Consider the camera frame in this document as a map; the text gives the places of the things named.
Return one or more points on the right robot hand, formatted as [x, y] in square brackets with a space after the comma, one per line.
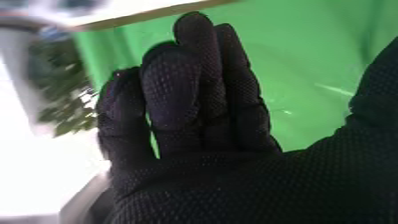
[236, 173]

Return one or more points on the green leafy plant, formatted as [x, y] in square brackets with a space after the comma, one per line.
[62, 96]

